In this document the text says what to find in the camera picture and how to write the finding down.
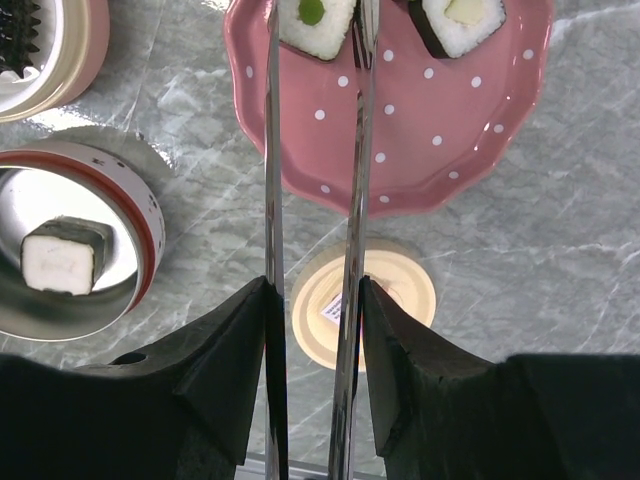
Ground cream lunch box container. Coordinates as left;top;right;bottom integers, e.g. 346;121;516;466
1;1;110;123

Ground sushi roll green centre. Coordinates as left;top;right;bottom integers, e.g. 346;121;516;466
278;0;356;61

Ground steel lunch box container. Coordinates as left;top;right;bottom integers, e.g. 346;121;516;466
1;140;166;342

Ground black spiky food piece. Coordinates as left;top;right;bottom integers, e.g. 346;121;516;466
1;0;41;79

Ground pink polka dot plate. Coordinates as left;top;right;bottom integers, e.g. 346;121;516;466
224;1;554;216

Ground right cream lid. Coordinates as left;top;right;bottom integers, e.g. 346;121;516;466
291;239;436;370

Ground sushi roll red centre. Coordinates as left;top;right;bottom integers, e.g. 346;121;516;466
20;216;114;296

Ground sushi roll pale centre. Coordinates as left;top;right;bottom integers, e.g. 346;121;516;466
408;0;507;59

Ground metal tongs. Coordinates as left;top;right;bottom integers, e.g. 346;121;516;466
264;1;379;479

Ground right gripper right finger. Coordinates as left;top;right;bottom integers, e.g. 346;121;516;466
360;279;639;479

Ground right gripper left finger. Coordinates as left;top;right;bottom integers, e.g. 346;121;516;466
1;277;278;479

